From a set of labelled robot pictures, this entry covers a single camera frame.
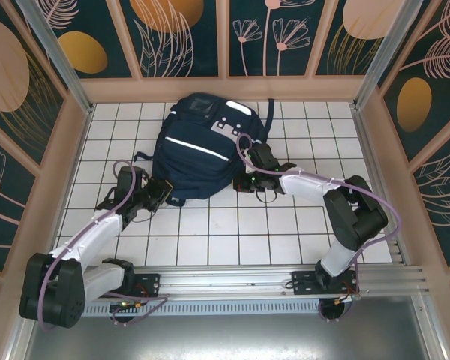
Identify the navy blue backpack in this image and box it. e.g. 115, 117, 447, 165
133, 91, 277, 207

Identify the small circuit board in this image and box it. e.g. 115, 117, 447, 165
109, 298, 152, 313

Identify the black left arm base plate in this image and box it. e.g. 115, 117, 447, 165
91, 272, 161, 299

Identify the aluminium side rail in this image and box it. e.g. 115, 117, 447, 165
350, 103, 412, 268

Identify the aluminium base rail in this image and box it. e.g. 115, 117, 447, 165
20, 265, 431, 301

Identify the slotted metal cable tray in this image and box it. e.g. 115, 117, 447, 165
35, 299, 361, 317

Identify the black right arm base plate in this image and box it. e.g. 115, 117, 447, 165
291, 269, 346, 299

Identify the aluminium frame post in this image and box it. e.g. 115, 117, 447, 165
14, 0, 95, 116
352, 0, 425, 110

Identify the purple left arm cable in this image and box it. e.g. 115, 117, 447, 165
35, 159, 170, 333

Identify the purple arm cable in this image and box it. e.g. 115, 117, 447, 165
235, 133, 403, 323
35, 159, 170, 333

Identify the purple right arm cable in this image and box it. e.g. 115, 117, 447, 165
235, 133, 403, 323

